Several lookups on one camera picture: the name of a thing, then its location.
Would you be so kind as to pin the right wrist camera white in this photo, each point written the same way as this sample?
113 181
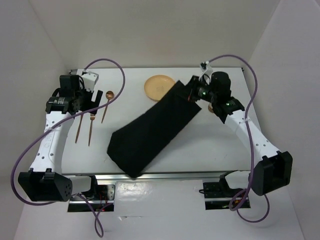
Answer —
206 70

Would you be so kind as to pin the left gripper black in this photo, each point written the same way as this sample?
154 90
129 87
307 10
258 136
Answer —
91 104

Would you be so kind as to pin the yellow plate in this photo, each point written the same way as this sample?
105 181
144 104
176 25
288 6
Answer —
157 86

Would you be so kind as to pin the copper knife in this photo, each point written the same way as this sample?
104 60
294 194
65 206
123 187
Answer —
78 129

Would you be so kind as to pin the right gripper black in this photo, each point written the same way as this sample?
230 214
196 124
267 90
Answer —
190 88

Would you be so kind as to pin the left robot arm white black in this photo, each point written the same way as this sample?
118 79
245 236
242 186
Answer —
44 182

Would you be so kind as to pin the aluminium rail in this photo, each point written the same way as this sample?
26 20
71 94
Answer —
73 72
156 176

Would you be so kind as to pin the aluminium front rail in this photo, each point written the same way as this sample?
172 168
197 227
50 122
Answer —
156 176

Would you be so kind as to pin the metal cup copper base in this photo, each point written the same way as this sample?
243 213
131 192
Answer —
210 108

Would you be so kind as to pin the black cloth placemat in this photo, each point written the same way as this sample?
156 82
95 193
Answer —
134 146

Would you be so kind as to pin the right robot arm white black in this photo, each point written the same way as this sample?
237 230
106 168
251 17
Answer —
270 168

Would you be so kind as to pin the aluminium left rail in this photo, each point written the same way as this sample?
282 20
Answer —
73 72

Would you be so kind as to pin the copper fork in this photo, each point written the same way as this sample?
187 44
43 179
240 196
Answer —
92 118

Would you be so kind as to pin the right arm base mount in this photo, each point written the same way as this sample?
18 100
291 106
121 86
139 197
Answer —
217 195

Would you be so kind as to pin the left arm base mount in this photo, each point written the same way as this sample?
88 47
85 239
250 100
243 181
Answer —
101 198

